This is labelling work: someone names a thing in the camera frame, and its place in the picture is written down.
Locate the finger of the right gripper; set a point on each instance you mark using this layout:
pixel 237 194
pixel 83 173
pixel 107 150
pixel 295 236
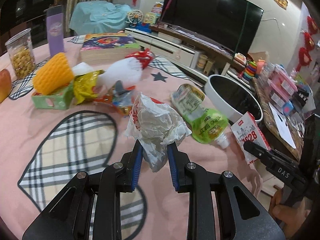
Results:
pixel 262 154

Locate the colourful children's book box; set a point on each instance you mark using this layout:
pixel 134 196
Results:
pixel 107 48

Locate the white round trash bin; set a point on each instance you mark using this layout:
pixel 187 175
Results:
pixel 231 98

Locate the teal covered furniture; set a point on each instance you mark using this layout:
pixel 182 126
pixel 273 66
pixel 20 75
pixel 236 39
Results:
pixel 94 17

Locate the green drink pouch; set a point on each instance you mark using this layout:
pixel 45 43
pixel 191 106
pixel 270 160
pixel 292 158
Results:
pixel 207 124

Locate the red crumpled wrapper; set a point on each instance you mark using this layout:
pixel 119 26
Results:
pixel 145 57

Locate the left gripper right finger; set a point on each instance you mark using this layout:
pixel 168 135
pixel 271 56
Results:
pixel 220 206

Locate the red milk carton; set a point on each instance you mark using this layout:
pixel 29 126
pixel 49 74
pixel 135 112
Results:
pixel 246 129

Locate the ferris wheel toy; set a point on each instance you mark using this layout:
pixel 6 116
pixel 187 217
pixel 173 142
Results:
pixel 134 17

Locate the black flat screen television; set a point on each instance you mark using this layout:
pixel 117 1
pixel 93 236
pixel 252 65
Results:
pixel 231 23

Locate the yellow snack wrapper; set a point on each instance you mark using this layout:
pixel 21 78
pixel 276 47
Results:
pixel 84 87

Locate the white fluffy tissue wad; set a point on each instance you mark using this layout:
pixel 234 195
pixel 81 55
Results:
pixel 128 71

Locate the pink bed cover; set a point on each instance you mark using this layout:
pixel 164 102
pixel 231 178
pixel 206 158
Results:
pixel 42 149

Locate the white television cabinet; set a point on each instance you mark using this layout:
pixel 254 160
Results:
pixel 185 57

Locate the person's right hand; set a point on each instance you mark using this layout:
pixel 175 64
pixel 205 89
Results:
pixel 293 218

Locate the pink toy boxes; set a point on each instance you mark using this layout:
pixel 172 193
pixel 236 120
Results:
pixel 284 93

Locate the bread bun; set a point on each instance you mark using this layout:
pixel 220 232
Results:
pixel 5 84

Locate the yellow foam fruit net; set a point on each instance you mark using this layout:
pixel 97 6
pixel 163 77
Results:
pixel 53 75

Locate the colourful foil snack wrapper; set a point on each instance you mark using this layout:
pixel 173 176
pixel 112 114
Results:
pixel 119 98

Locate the white paper wrapper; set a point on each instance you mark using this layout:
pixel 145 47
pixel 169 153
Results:
pixel 155 126

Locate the purple cylindrical canister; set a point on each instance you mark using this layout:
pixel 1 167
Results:
pixel 54 26

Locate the clear jar of snacks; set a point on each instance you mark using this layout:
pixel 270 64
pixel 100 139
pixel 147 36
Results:
pixel 20 50

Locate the rainbow stacking ring toy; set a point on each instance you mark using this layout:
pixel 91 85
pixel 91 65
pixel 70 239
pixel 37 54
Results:
pixel 249 71

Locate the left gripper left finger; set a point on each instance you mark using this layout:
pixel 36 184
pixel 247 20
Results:
pixel 88 207

